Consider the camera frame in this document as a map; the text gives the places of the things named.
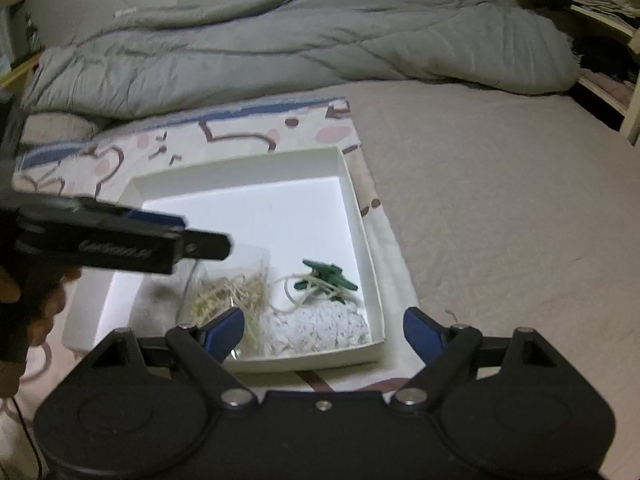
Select dark clothes pile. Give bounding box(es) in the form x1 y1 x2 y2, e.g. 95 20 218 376
570 35 639 79

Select clear bag of rubber bands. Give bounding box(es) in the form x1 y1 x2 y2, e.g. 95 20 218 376
175 242 274 361

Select beige folded clothes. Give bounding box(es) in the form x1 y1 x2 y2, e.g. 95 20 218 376
570 0 637 17

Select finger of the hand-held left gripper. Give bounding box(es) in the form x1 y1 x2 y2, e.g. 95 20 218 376
174 230 235 263
75 197 187 234

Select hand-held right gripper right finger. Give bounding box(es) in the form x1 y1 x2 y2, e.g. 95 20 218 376
390 306 556 408

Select black cable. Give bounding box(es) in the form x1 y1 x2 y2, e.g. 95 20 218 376
7 394 44 480

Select pink folded clothes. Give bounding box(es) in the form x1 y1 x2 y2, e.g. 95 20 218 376
580 72 637 104

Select cartoon printed blanket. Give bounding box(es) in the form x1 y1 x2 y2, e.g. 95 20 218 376
0 97 427 461

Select white rope bundle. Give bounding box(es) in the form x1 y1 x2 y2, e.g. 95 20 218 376
255 302 374 359

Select cream wardrobe shelf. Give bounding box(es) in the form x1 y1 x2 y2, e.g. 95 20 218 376
505 0 640 147

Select grey duvet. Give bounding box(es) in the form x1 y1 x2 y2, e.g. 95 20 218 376
22 0 584 122

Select wooden bedside shelf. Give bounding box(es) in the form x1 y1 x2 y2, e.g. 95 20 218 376
0 50 44 92

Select beige bed sheet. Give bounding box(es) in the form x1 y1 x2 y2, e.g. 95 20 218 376
300 80 640 411

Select white shallow cardboard box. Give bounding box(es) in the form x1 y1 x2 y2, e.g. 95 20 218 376
62 146 387 374

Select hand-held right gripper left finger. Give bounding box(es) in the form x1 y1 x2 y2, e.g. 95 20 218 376
89 306 259 409

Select person's left hand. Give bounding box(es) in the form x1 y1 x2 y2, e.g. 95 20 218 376
0 264 82 347

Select green clothespin bundle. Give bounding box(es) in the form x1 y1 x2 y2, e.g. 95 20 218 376
294 259 360 304

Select beige fuzzy blanket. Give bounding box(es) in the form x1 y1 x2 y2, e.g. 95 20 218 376
20 110 102 147

